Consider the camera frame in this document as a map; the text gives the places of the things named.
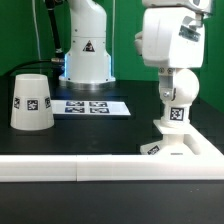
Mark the white lamp shade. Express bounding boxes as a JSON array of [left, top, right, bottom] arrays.
[[10, 74, 54, 131]]

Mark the white L-shaped fence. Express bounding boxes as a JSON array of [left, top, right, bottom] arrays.
[[0, 124, 224, 182]]

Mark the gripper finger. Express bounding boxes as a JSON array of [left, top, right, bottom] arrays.
[[158, 67, 176, 101]]

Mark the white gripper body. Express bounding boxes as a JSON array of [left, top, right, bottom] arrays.
[[135, 7, 205, 68]]

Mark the white lamp bulb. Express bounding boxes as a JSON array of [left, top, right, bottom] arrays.
[[161, 69, 199, 128]]

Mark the white lamp base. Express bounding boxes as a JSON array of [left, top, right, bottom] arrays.
[[140, 120, 193, 156]]

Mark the white thin cable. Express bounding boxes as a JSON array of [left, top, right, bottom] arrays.
[[31, 0, 42, 62]]

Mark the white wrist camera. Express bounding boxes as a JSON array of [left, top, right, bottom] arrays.
[[142, 0, 213, 14]]

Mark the white tag sheet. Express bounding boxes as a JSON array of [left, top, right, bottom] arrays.
[[51, 100, 130, 116]]

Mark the black cable hose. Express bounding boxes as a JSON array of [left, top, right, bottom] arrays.
[[5, 0, 66, 77]]

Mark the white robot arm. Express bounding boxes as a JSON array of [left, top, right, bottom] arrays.
[[59, 0, 210, 101]]

